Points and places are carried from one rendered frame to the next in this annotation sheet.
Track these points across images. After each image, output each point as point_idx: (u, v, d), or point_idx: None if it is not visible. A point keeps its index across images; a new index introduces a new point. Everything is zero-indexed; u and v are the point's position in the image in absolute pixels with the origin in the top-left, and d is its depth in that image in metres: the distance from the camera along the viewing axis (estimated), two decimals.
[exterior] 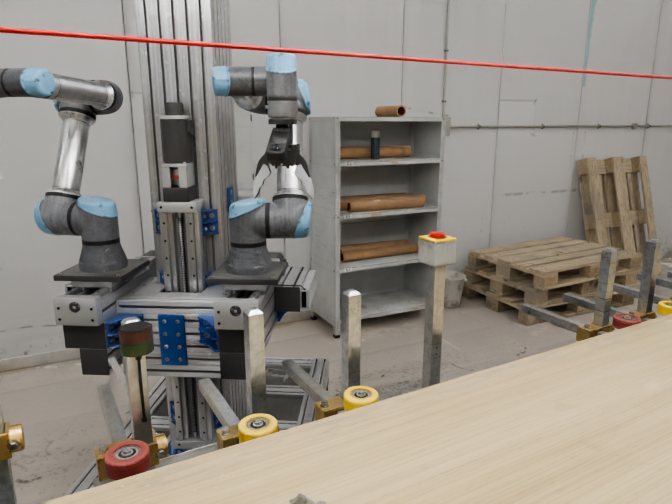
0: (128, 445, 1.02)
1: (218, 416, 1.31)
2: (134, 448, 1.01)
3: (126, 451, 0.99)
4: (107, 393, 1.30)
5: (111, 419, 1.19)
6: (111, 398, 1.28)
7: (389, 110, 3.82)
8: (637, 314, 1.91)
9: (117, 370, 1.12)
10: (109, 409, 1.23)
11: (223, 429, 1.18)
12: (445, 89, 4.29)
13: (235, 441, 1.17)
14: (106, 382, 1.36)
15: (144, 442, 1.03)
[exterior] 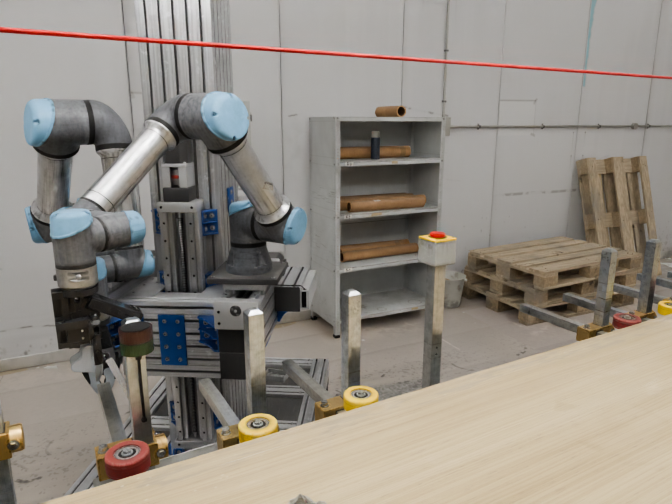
0: (128, 445, 1.02)
1: (218, 416, 1.31)
2: (134, 448, 1.01)
3: (126, 451, 0.99)
4: (107, 393, 1.30)
5: (111, 419, 1.19)
6: (111, 398, 1.28)
7: (389, 110, 3.82)
8: (637, 314, 1.91)
9: (115, 371, 1.12)
10: (109, 409, 1.23)
11: (223, 429, 1.18)
12: (445, 89, 4.29)
13: (235, 441, 1.17)
14: (106, 382, 1.36)
15: (144, 442, 1.03)
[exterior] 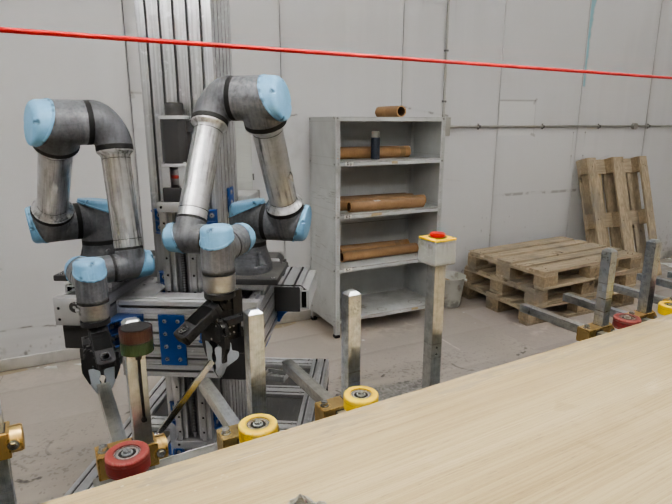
0: (128, 445, 1.02)
1: (218, 416, 1.31)
2: (134, 448, 1.01)
3: (126, 451, 0.99)
4: (107, 393, 1.30)
5: (111, 419, 1.19)
6: (111, 398, 1.28)
7: (389, 110, 3.82)
8: (637, 314, 1.91)
9: (204, 372, 1.21)
10: (109, 409, 1.23)
11: (223, 429, 1.18)
12: (445, 89, 4.29)
13: (235, 441, 1.17)
14: (106, 382, 1.36)
15: (144, 442, 1.03)
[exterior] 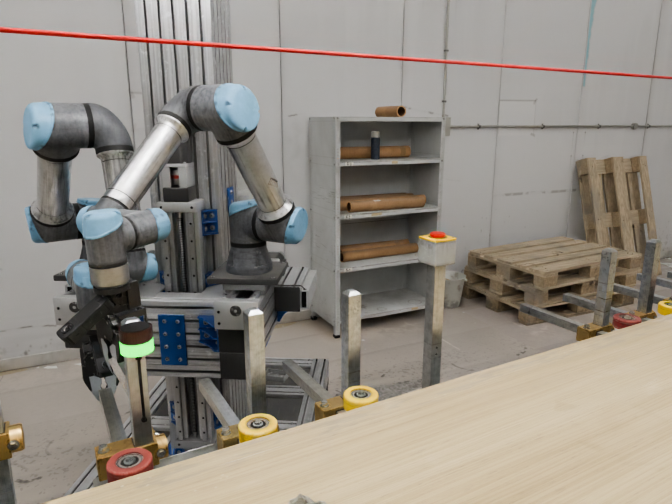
0: (130, 453, 0.99)
1: (218, 416, 1.31)
2: (137, 456, 0.99)
3: (128, 459, 0.97)
4: (109, 399, 1.28)
5: (113, 426, 1.16)
6: (113, 404, 1.25)
7: (389, 110, 3.82)
8: (637, 314, 1.91)
9: (117, 370, 1.11)
10: (111, 415, 1.21)
11: (223, 429, 1.18)
12: (445, 89, 4.29)
13: (235, 441, 1.17)
14: (108, 387, 1.33)
15: (147, 450, 1.00)
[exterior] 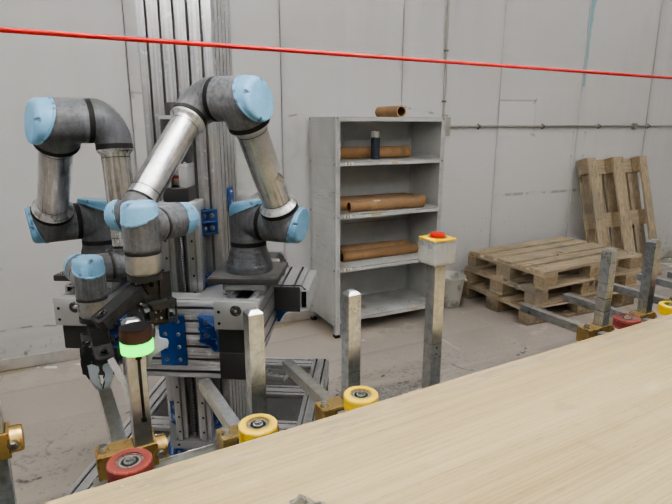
0: (130, 453, 0.99)
1: (218, 416, 1.31)
2: (137, 456, 0.99)
3: (128, 459, 0.97)
4: (109, 399, 1.28)
5: (113, 426, 1.16)
6: (113, 404, 1.25)
7: (389, 110, 3.82)
8: (637, 314, 1.91)
9: (116, 371, 1.12)
10: (111, 415, 1.21)
11: (223, 429, 1.18)
12: (445, 89, 4.29)
13: (235, 441, 1.17)
14: (108, 387, 1.33)
15: (147, 450, 1.00)
